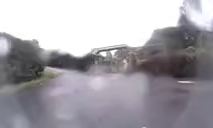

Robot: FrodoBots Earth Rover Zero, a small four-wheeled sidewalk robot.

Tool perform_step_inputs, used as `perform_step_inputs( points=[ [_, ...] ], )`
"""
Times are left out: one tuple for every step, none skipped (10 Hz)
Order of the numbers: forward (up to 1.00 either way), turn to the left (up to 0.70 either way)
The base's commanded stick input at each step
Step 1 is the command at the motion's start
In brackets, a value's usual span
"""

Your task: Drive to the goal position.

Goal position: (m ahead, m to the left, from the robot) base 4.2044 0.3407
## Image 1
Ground grey asphalt road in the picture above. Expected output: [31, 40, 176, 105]
[0, 66, 213, 128]

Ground dark trees and bushes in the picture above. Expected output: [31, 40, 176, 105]
[127, 6, 213, 81]

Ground grass verge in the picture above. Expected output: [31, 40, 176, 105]
[0, 68, 62, 96]

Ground dark green bushes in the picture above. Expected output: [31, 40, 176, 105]
[0, 31, 92, 86]

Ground gateway frame structure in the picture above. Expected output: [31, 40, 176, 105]
[89, 43, 131, 73]

